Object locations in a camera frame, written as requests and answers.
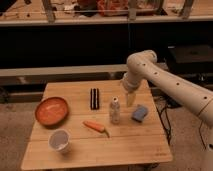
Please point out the blue sponge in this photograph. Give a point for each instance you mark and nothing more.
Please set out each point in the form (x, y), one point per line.
(139, 113)

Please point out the orange carrot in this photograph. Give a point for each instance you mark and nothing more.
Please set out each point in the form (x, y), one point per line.
(97, 127)

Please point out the black white striped block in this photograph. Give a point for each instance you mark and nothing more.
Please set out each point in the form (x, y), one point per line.
(94, 99)

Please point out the orange round bowl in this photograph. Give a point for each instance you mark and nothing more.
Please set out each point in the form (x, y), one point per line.
(51, 111)

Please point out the wooden table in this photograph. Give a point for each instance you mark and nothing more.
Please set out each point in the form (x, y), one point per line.
(130, 142)

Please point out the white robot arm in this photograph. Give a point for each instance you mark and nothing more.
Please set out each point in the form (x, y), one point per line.
(196, 99)

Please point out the black box on shelf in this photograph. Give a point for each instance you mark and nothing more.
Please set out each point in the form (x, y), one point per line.
(190, 59)

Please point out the cream pointed gripper finger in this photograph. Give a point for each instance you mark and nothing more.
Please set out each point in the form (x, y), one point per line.
(130, 98)

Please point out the clear plastic bottle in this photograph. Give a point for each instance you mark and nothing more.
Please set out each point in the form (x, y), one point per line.
(114, 111)

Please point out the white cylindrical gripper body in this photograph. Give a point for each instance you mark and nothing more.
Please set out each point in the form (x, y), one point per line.
(131, 82)

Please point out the orange red cluttered object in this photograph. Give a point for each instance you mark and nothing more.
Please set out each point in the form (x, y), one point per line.
(112, 7)

